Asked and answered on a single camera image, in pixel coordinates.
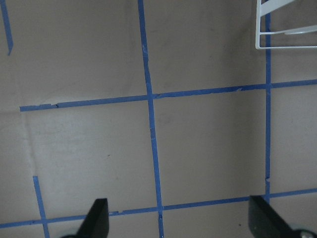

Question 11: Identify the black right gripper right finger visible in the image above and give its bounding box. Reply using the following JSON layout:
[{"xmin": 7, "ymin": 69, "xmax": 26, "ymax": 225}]
[{"xmin": 248, "ymin": 195, "xmax": 296, "ymax": 238}]

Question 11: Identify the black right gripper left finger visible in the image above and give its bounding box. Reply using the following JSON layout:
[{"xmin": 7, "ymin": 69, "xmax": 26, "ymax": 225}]
[{"xmin": 75, "ymin": 198, "xmax": 109, "ymax": 238}]

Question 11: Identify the white wire cup rack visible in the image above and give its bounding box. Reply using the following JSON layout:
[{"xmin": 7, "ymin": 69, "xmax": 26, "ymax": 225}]
[{"xmin": 255, "ymin": 0, "xmax": 317, "ymax": 50}]

